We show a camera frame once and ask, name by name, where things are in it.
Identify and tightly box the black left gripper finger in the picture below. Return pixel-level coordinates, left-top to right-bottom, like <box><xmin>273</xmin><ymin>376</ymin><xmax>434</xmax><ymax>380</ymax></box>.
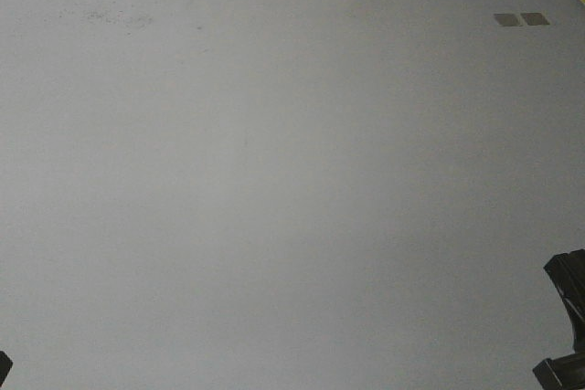
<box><xmin>0</xmin><ymin>351</ymin><xmax>13</xmax><ymax>387</ymax></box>

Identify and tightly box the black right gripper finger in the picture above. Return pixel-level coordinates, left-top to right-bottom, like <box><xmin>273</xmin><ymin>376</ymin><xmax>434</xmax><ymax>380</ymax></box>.
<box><xmin>533</xmin><ymin>353</ymin><xmax>584</xmax><ymax>390</ymax></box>
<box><xmin>544</xmin><ymin>249</ymin><xmax>584</xmax><ymax>353</ymax></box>

